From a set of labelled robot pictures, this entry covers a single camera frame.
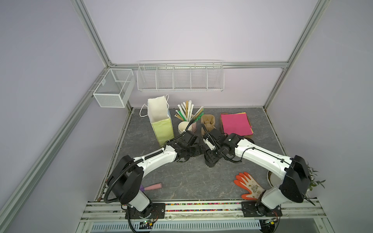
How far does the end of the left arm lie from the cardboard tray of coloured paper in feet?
1.06

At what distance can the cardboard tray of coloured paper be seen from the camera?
1020mm

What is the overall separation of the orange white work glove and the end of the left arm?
29 centimetres

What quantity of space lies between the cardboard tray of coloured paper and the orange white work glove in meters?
0.28

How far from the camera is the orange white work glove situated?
0.78 metres

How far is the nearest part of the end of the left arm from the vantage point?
63 cm
